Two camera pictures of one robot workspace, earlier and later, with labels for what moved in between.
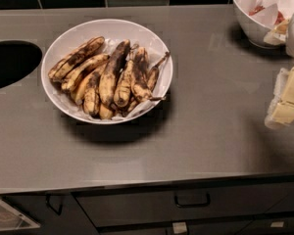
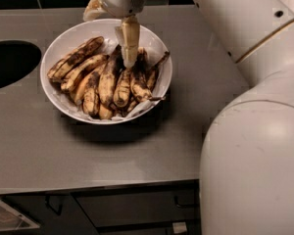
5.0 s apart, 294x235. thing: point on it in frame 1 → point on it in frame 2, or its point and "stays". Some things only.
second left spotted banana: (80, 70) stays
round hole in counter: (10, 60) stays
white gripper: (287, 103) → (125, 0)
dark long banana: (111, 70) stays
